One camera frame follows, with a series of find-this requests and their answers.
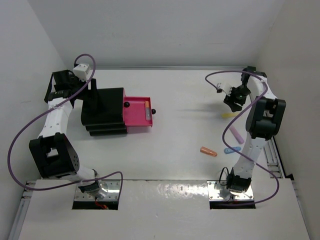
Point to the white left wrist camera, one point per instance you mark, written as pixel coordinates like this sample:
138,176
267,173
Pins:
81,71

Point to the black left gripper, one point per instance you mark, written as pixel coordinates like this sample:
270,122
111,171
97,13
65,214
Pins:
93,94

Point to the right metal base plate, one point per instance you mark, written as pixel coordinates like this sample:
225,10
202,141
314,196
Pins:
218,193

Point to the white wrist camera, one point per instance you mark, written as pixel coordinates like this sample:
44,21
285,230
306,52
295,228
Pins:
81,71
224,87

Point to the metal base plate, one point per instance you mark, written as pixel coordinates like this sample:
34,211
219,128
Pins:
108,191
218,193

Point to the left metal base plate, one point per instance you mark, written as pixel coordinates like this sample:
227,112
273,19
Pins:
108,191

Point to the yellow highlighter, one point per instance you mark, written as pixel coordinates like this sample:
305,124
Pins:
229,115

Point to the orange highlighter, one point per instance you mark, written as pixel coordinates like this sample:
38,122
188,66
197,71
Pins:
147,111

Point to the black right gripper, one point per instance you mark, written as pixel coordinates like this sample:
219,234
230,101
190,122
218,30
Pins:
232,102

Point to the pink highlighter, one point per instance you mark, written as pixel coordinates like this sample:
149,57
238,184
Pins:
236,134

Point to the black drawer cabinet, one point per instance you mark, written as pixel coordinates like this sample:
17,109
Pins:
108,119

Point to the black top drawer knob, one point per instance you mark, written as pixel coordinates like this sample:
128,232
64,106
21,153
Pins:
126,104

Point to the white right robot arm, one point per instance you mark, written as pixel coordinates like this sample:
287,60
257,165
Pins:
233,180

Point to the orange highlighter near arm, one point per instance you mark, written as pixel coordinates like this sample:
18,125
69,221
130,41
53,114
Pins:
208,151

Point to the aluminium rail right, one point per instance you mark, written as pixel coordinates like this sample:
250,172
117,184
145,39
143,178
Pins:
272,155

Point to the pink drawer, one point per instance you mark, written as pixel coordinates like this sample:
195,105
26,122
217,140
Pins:
135,115

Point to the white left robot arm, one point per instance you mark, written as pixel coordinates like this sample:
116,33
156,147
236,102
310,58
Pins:
52,152

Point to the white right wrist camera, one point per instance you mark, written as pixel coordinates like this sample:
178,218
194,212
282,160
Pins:
224,87

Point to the blue highlighter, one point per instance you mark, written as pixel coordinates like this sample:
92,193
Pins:
231,150

